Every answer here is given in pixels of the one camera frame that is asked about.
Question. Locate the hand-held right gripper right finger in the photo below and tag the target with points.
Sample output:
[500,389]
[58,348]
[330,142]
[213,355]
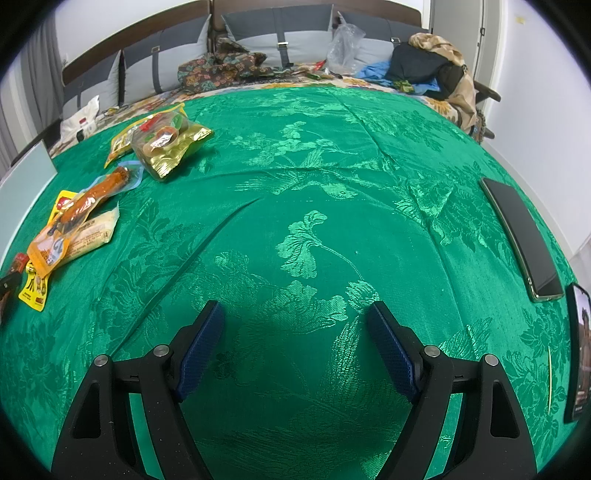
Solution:
[392,355]

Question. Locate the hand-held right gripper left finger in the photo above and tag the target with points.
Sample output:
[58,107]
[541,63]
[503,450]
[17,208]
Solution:
[201,355]

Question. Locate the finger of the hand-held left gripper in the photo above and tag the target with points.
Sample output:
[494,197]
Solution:
[7,284]

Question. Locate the yellow packet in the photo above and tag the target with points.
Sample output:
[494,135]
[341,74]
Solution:
[32,288]

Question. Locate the cream white packet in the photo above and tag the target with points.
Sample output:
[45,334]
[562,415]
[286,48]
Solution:
[92,230]

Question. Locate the white storage box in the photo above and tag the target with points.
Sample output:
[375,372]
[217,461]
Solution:
[27,184]

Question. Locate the blue-edged sausage packet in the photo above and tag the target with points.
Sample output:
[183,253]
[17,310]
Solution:
[92,194]

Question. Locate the yellow-bordered clear peanut packet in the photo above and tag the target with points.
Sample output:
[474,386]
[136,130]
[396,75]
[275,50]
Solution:
[120,138]

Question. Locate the green patterned blanket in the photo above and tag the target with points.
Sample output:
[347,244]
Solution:
[323,230]

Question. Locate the black smartphone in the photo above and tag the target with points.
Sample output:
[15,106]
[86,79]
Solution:
[521,235]

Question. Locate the white plastic bag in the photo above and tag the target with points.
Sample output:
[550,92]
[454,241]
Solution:
[83,117]

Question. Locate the smartphone with lit screen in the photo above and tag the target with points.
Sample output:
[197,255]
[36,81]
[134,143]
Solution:
[582,350]

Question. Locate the grey two-tone pillow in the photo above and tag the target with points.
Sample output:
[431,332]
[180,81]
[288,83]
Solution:
[87,90]
[161,55]
[277,32]
[374,50]

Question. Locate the grey curtain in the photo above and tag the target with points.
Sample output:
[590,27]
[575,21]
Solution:
[41,60]

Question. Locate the floral bedsheet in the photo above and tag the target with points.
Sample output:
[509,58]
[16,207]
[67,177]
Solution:
[152,101]

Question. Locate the brown headboard panel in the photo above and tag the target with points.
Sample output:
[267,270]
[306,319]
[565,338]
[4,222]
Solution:
[115,40]
[383,9]

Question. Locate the small green packet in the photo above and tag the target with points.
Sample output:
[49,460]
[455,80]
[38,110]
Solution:
[404,86]

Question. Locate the dark chair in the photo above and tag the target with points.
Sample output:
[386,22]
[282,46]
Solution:
[487,92]

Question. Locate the blue cloth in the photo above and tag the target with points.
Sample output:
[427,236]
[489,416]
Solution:
[376,71]

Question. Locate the dark floral cloth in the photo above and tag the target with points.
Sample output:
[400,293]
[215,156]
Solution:
[221,69]

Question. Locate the black bag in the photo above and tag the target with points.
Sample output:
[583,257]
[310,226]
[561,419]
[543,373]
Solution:
[420,64]

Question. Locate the small colourful wrapper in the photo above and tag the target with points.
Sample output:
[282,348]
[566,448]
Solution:
[321,69]

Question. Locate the clear plastic bag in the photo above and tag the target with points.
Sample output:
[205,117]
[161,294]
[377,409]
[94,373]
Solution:
[344,50]

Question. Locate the pile of clothes on chair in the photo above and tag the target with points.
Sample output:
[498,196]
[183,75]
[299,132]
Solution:
[443,48]

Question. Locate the white door frame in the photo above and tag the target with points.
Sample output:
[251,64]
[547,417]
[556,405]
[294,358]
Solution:
[480,27]

